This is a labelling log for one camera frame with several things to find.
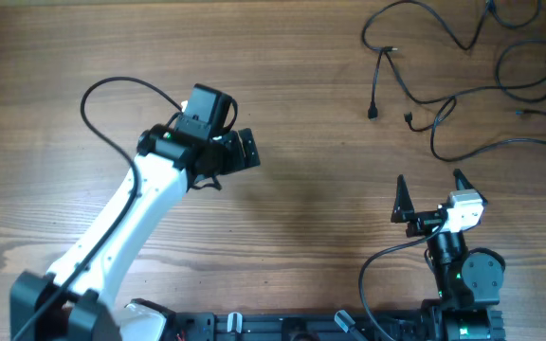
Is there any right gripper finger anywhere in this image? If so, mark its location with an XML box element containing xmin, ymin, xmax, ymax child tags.
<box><xmin>391</xmin><ymin>174</ymin><xmax>415</xmax><ymax>223</ymax></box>
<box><xmin>453</xmin><ymin>169</ymin><xmax>488</xmax><ymax>206</ymax></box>

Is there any black usb cable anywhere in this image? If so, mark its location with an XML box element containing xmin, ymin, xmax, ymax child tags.
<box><xmin>403</xmin><ymin>96</ymin><xmax>546</xmax><ymax>163</ymax></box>
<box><xmin>360</xmin><ymin>0</ymin><xmax>544</xmax><ymax>53</ymax></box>
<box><xmin>366</xmin><ymin>38</ymin><xmax>546</xmax><ymax>120</ymax></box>

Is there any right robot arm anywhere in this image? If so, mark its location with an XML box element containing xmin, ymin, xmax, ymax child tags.
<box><xmin>391</xmin><ymin>170</ymin><xmax>506</xmax><ymax>340</ymax></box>

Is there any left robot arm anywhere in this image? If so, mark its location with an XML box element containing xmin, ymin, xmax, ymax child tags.
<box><xmin>9</xmin><ymin>84</ymin><xmax>260</xmax><ymax>340</ymax></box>

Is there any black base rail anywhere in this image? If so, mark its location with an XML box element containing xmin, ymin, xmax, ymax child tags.
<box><xmin>163</xmin><ymin>310</ymin><xmax>506</xmax><ymax>341</ymax></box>

